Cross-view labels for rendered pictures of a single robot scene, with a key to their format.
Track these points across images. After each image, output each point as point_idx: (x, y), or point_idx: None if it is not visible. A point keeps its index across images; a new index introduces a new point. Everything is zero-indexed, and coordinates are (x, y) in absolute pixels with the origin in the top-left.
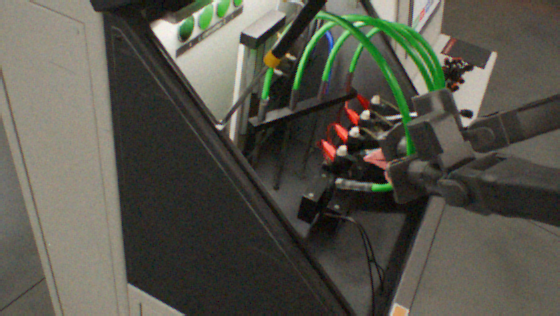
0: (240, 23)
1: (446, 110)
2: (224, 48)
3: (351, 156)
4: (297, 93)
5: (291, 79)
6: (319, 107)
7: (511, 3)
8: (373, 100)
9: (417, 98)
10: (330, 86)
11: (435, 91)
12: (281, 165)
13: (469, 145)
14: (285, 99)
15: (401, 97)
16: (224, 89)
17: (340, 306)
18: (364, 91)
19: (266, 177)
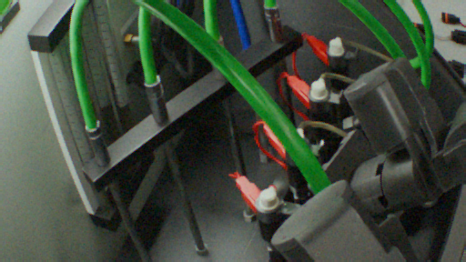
0: (22, 25)
1: (407, 111)
2: (3, 77)
3: (290, 205)
4: (157, 89)
5: (167, 42)
6: (224, 93)
7: None
8: (331, 49)
9: (350, 95)
10: (257, 26)
11: (377, 75)
12: (191, 217)
13: (398, 256)
14: (187, 65)
15: (287, 134)
16: (30, 132)
17: None
18: (319, 26)
19: (182, 233)
